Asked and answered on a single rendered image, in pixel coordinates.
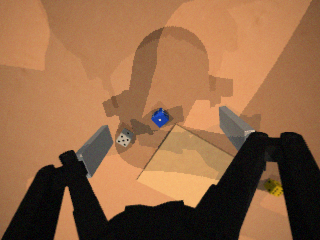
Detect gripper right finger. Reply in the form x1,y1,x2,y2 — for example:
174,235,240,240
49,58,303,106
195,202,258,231
169,106,320,240

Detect yellow die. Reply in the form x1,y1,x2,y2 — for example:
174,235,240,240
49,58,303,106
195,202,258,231
264,179,283,197

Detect tan square mat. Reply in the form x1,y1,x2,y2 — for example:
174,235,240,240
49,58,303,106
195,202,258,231
137,124,234,208

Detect blue die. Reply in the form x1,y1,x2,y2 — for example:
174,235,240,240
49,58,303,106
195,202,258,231
151,108,169,128

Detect white die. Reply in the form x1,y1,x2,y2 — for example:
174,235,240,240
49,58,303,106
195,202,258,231
116,128,134,147

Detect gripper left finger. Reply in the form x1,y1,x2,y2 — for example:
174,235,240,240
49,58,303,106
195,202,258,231
1,125,117,240

